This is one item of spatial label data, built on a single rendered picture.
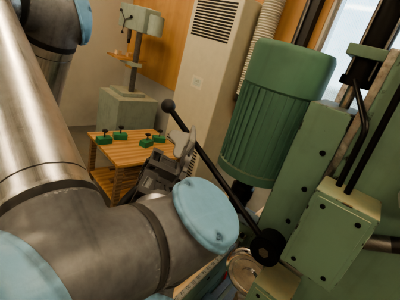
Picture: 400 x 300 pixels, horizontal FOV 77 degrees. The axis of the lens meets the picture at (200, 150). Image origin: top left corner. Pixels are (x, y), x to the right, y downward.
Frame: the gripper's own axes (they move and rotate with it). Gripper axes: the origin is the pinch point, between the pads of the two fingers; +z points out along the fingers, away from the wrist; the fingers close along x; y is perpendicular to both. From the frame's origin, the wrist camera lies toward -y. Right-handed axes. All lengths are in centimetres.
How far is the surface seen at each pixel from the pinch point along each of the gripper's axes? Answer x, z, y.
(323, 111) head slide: -26.8, -7.2, -16.7
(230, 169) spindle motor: -4.1, -5.0, -11.4
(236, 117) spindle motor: -13.5, 1.8, -7.1
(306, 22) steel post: -39, 139, -58
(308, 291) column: 0.1, -25.4, -32.1
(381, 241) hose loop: -19.9, -27.0, -26.5
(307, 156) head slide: -18.6, -9.8, -19.8
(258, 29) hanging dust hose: -18, 149, -35
